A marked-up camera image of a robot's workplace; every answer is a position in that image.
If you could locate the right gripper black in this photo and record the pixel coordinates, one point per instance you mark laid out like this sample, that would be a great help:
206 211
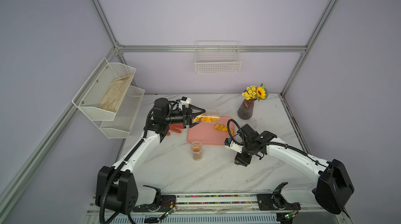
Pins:
243 158

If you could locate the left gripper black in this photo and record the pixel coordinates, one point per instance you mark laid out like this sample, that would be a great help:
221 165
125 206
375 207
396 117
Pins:
187 115

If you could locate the clear jar front cookies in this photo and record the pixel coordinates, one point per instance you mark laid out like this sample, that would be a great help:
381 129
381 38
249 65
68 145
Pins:
203 118

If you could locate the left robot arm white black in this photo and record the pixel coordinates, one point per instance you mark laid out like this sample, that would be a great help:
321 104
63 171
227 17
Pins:
117 190

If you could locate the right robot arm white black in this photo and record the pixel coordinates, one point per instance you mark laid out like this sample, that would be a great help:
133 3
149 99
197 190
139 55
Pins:
331 186

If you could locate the clear jar with pretzels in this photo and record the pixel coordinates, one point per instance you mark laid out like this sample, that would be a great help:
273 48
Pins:
197 150

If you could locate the pink plastic tray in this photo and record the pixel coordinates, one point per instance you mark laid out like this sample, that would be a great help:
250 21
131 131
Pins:
207 135

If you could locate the red rubber glove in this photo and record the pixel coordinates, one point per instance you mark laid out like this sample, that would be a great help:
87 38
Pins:
176 128

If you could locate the orange cookie pile on tray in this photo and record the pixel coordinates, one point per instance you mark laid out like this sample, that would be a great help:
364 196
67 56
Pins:
222 128

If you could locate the dark glass flower vase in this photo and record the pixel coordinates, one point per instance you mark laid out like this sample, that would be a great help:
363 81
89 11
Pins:
245 110

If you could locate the lower white mesh shelf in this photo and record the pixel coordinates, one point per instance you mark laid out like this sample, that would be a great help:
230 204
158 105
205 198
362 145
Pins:
123 122

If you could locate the white mesh shelf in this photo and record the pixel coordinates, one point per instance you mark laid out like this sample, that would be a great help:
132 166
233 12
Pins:
123 122
90 99

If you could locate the yellow sunflower bouquet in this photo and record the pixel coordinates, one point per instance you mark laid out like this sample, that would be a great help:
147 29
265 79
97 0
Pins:
255 93

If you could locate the beige cloth in shelf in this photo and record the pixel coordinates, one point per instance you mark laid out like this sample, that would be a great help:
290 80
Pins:
114 95

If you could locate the upper white mesh shelf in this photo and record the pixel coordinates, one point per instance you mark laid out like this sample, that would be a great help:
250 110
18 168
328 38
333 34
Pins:
90 99

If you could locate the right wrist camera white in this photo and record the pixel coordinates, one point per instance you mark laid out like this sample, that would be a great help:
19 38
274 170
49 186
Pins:
230 144

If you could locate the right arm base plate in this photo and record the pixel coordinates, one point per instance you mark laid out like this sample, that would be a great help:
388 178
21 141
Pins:
266 202

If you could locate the aluminium mounting rail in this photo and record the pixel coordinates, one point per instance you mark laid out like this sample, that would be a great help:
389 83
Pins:
223 202

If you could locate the white wire wall basket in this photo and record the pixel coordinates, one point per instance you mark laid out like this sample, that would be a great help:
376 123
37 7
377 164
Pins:
217 57

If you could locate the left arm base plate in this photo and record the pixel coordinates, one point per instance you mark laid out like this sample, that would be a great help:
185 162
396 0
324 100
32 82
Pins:
161 204

